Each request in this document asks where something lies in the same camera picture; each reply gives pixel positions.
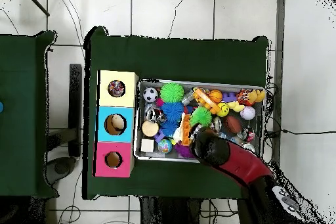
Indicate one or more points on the shallow metal mesh bin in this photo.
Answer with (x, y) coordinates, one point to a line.
(147, 157)

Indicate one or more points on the blue spiky rubber ball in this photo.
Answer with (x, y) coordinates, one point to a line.
(172, 111)

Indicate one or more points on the dark green table cloth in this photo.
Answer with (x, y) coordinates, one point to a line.
(183, 58)
(23, 76)

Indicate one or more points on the white baseball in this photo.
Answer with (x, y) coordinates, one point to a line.
(247, 113)

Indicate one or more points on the polka dot cloth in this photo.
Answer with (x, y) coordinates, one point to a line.
(116, 88)

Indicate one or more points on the purple spiky ball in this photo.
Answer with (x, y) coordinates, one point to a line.
(181, 150)

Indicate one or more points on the wooden box with three holes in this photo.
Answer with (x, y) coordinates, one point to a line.
(105, 98)

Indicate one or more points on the black and white soccer ball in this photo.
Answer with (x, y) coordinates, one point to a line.
(150, 94)

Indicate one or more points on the green spiky rubber ball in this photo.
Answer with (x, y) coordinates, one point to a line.
(172, 92)
(200, 116)

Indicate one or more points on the black tripod leg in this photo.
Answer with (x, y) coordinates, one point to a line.
(36, 3)

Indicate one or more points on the orange toy building brick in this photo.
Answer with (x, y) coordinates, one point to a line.
(186, 129)
(207, 100)

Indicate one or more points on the yellow smiley face ball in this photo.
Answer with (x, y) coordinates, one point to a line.
(223, 109)

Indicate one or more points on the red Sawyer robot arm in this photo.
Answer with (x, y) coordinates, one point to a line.
(236, 163)

